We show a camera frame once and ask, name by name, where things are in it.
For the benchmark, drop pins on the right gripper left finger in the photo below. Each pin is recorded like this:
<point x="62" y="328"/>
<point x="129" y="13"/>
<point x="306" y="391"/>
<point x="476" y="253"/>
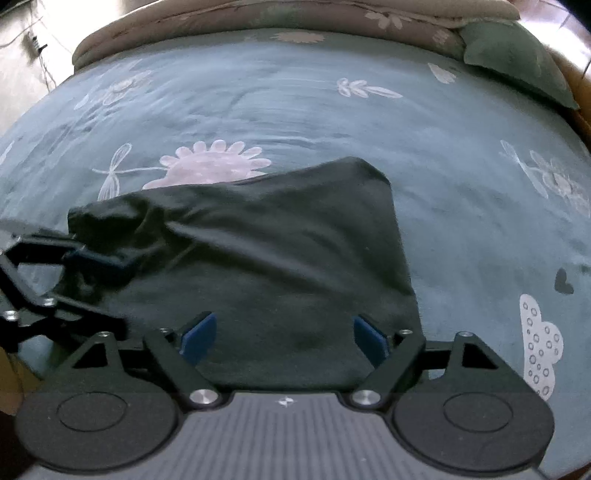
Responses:
<point x="110" y="405"/>

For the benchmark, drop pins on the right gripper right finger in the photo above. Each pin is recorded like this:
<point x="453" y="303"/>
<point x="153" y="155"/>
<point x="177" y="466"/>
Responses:
<point x="457" y="405"/>

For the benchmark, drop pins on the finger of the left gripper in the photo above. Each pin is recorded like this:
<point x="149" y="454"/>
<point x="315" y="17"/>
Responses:
<point x="68" y="324"/>
<point x="31" y="247"/>

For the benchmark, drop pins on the dark green trousers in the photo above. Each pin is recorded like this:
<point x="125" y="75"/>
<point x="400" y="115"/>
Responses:
<point x="285" y="262"/>

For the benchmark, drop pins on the white power strip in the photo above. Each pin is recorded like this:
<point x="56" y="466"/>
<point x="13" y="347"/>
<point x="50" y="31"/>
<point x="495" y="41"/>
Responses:
<point x="36" y="46"/>

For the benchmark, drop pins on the green floral bed sheet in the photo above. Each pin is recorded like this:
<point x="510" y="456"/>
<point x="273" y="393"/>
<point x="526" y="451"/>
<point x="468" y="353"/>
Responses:
<point x="491" y="189"/>

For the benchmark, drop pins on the green patterned pillow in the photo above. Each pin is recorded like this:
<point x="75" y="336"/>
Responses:
<point x="512" y="51"/>

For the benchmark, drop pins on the folded pink floral quilt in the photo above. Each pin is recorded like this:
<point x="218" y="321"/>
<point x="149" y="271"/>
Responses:
<point x="432" y="25"/>

